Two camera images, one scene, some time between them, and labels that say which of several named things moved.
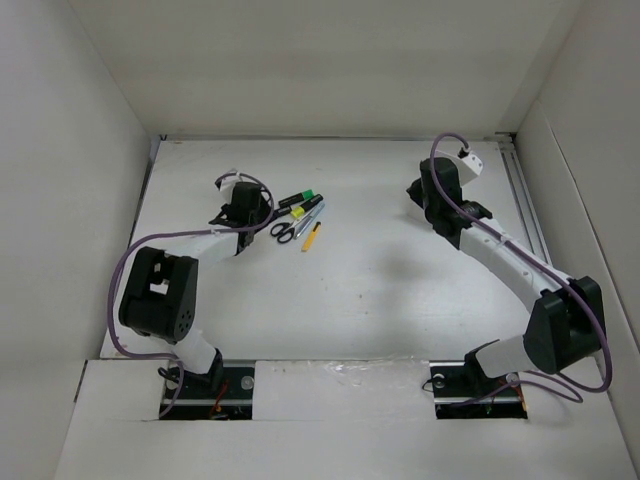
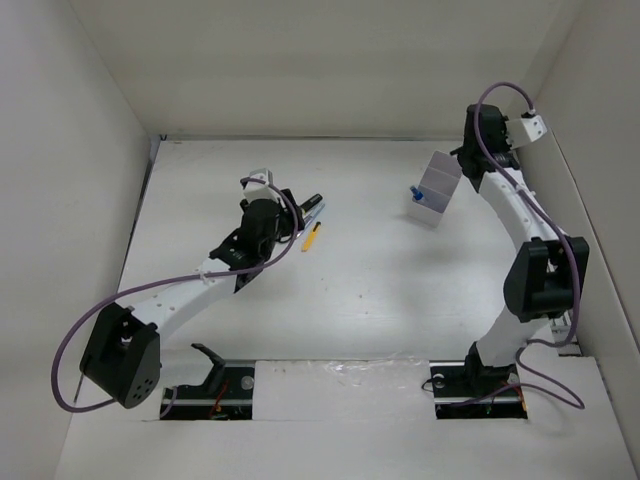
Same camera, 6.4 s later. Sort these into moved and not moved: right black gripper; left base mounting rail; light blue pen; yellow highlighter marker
Moved: right black gripper
Not moved: light blue pen; left base mounting rail; yellow highlighter marker
